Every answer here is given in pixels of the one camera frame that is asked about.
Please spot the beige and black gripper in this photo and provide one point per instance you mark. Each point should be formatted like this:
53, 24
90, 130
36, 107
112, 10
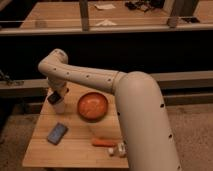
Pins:
59, 90

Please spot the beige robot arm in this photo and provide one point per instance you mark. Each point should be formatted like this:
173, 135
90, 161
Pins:
141, 110

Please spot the white ceramic cup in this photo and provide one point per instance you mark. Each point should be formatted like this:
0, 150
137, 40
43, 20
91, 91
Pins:
59, 107

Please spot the small white eraser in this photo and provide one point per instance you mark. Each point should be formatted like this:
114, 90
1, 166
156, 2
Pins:
111, 151

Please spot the orange bowl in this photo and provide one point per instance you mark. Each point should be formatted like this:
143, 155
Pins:
92, 106

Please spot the blue smartphone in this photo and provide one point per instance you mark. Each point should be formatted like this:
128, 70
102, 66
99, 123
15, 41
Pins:
57, 133

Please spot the orange carrot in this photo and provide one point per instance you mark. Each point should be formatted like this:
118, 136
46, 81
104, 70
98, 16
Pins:
103, 142

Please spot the folded white paper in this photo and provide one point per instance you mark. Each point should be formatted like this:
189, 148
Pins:
106, 22

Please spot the white paper sheet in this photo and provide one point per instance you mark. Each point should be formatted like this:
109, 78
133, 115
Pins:
105, 6

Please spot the grey metal post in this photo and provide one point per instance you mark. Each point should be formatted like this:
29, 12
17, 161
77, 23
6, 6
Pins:
83, 4
182, 9

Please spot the black cable clutter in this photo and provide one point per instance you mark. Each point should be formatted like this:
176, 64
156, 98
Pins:
145, 5

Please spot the grey metal post right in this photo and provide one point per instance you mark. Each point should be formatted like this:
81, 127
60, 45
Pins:
182, 9

